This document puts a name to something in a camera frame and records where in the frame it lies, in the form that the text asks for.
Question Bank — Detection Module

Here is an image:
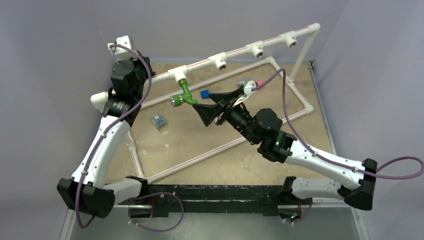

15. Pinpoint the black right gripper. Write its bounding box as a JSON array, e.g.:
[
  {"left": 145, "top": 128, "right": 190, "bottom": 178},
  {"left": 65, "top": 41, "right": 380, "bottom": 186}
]
[{"left": 192, "top": 89, "right": 260, "bottom": 145}]

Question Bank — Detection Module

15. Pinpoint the green plastic water faucet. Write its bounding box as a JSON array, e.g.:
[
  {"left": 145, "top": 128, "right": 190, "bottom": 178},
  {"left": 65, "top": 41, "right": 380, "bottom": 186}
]
[{"left": 169, "top": 79, "right": 198, "bottom": 107}]

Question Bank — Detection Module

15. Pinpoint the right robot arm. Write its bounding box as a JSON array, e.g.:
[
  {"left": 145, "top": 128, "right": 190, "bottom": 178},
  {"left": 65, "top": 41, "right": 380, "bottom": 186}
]
[{"left": 192, "top": 90, "right": 378, "bottom": 211}]

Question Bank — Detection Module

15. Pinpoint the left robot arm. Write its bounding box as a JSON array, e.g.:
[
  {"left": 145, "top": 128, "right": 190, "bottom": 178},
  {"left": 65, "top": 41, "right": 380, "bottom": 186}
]
[{"left": 56, "top": 56, "right": 155, "bottom": 219}]

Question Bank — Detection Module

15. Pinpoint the blue grey small block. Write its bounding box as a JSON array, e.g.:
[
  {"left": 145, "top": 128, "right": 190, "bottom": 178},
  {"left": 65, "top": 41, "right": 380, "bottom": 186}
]
[{"left": 200, "top": 90, "right": 210, "bottom": 99}]

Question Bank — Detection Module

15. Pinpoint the pink capped small bottle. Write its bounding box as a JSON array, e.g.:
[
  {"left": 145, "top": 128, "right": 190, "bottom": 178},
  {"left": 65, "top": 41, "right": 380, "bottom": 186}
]
[{"left": 255, "top": 80, "right": 264, "bottom": 87}]

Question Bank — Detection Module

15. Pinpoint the small blue foil packet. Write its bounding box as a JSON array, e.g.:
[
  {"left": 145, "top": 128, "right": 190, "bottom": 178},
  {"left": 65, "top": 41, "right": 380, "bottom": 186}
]
[{"left": 151, "top": 114, "right": 166, "bottom": 129}]

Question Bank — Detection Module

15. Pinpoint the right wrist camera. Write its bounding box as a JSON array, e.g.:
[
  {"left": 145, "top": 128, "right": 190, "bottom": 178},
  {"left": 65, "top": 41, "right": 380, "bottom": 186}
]
[{"left": 234, "top": 77, "right": 257, "bottom": 106}]

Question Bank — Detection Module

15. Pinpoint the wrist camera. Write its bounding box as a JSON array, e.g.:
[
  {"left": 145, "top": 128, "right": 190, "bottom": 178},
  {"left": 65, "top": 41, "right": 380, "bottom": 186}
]
[
  {"left": 234, "top": 77, "right": 257, "bottom": 106},
  {"left": 107, "top": 35, "right": 133, "bottom": 62}
]

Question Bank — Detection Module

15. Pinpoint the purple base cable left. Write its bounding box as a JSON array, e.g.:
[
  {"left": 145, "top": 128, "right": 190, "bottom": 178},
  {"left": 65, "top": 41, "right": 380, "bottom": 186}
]
[{"left": 127, "top": 192, "right": 185, "bottom": 233}]

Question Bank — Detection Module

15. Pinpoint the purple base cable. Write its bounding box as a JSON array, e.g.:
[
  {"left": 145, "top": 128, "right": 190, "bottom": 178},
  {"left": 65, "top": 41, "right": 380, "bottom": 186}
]
[
  {"left": 127, "top": 192, "right": 185, "bottom": 233},
  {"left": 283, "top": 195, "right": 314, "bottom": 226}
]

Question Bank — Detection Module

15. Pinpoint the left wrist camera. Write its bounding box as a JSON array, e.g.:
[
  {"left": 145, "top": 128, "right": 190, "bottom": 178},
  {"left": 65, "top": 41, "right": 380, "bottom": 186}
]
[{"left": 107, "top": 35, "right": 133, "bottom": 62}]

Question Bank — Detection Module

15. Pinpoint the white PVC pipe frame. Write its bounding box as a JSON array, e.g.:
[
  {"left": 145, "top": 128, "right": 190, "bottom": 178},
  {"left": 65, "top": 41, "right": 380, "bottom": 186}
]
[{"left": 90, "top": 22, "right": 322, "bottom": 185}]

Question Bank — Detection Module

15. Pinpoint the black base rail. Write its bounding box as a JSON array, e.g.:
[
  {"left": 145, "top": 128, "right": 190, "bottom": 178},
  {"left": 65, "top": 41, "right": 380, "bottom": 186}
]
[{"left": 122, "top": 184, "right": 312, "bottom": 218}]

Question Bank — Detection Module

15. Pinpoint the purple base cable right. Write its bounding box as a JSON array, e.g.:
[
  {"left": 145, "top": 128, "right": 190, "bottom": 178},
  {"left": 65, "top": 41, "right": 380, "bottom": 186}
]
[{"left": 283, "top": 195, "right": 314, "bottom": 226}]

